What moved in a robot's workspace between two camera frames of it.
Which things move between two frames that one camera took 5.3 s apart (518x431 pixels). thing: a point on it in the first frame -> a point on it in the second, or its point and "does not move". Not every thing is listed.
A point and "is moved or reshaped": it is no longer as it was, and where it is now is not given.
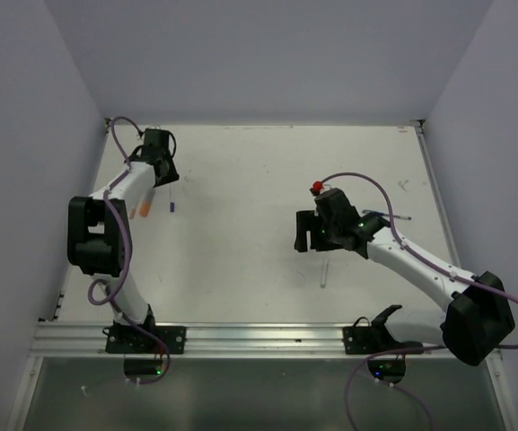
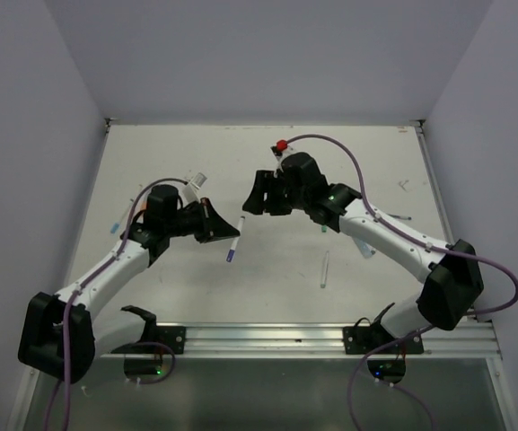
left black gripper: (172, 174) -> (212, 225)
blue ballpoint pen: (395, 215) does not move
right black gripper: (308, 219) -> (256, 203)
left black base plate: (129, 339) does not move
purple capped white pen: (171, 197) is moved or reshaped
